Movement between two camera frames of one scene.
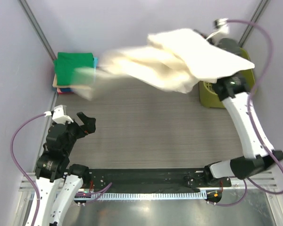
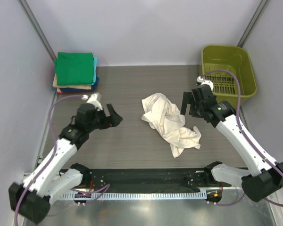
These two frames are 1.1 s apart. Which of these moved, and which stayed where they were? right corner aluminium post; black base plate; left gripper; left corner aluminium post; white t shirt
Moved: white t shirt; left gripper
Stayed: left corner aluminium post; black base plate; right corner aluminium post
